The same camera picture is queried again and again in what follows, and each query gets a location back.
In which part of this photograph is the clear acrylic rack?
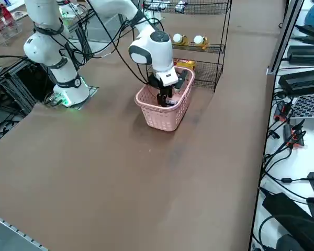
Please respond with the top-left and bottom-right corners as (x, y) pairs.
(0, 4), (23, 47)

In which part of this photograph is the aluminium frame post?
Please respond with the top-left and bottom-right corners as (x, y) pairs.
(266, 0), (304, 76)

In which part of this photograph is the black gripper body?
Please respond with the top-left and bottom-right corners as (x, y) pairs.
(147, 74), (173, 92)

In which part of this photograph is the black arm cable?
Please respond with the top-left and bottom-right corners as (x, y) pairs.
(57, 10), (171, 86)

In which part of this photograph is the pink plastic basket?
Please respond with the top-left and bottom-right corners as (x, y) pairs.
(134, 65), (196, 132)

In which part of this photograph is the black orange clamp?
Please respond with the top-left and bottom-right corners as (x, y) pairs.
(282, 120), (307, 149)
(274, 101), (291, 121)

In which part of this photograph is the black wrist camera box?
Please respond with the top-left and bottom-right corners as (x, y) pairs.
(175, 69), (189, 91)

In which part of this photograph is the yellow red biscuit box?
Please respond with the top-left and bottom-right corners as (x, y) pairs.
(172, 58), (197, 71)

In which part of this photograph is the large black power adapter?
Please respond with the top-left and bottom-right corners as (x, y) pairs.
(261, 192), (314, 251)

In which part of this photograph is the black wire shelf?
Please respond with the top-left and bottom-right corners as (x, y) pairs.
(143, 0), (233, 93)

